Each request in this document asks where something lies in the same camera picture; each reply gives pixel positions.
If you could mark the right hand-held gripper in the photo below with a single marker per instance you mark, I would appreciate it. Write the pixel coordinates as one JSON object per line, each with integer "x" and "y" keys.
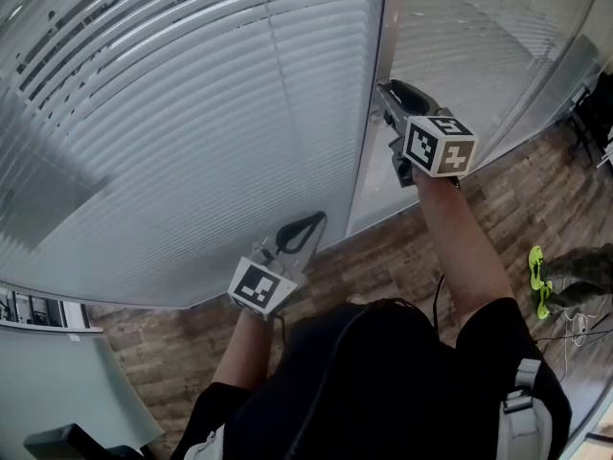
{"x": 440, "y": 151}

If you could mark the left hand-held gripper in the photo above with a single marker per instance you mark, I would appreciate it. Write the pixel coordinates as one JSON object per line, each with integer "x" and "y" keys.
{"x": 258, "y": 288}

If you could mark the person's left forearm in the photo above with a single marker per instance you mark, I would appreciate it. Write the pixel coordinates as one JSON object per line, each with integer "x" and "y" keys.
{"x": 246, "y": 352}

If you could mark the person's right forearm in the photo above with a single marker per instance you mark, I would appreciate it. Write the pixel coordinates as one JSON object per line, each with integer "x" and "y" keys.
{"x": 460, "y": 257}

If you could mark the person's black shirt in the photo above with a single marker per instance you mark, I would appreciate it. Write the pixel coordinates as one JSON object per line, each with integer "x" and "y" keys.
{"x": 383, "y": 391}

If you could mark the black equipment cart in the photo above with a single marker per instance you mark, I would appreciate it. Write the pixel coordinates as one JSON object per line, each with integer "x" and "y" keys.
{"x": 598, "y": 113}

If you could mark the frosted glass door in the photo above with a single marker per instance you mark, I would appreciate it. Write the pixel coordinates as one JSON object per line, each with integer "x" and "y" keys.
{"x": 57, "y": 381}

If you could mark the white power adapter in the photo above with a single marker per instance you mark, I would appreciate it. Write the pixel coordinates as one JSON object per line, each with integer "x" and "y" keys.
{"x": 579, "y": 324}

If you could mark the black equipment case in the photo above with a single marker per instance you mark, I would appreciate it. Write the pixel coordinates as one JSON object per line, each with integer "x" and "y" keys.
{"x": 72, "y": 441}

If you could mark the grey metal window post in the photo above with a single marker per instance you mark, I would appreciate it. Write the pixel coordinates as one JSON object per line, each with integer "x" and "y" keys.
{"x": 389, "y": 27}

